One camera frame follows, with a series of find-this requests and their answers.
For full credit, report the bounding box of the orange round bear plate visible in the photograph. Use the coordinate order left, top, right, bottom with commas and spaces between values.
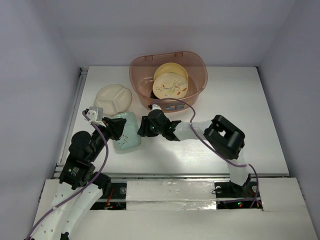
153, 62, 189, 81

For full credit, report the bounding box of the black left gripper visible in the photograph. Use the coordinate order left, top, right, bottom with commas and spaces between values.
88, 115, 127, 161

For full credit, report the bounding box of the pink translucent plastic bin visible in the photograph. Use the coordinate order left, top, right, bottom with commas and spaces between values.
129, 51, 208, 112

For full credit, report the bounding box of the aluminium frame rail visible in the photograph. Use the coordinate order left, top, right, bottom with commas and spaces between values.
52, 67, 89, 179

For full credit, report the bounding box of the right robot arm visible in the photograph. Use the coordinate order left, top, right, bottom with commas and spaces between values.
137, 109, 251, 198

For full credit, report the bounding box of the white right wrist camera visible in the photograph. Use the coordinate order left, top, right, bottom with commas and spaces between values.
148, 104, 162, 111

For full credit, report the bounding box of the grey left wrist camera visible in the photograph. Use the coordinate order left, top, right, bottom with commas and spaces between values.
86, 106, 103, 123

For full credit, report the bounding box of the cream three-section plate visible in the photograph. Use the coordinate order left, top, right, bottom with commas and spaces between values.
94, 84, 132, 116

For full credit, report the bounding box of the blue yellow bin label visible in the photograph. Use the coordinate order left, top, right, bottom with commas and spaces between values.
164, 102, 189, 112

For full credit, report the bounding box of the beige bird-painted plate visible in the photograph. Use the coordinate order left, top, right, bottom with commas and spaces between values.
152, 73, 189, 99

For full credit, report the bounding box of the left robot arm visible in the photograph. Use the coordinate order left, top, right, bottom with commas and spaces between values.
26, 117, 126, 240

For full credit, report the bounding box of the light teal divided tray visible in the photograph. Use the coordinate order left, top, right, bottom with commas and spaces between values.
112, 112, 142, 154

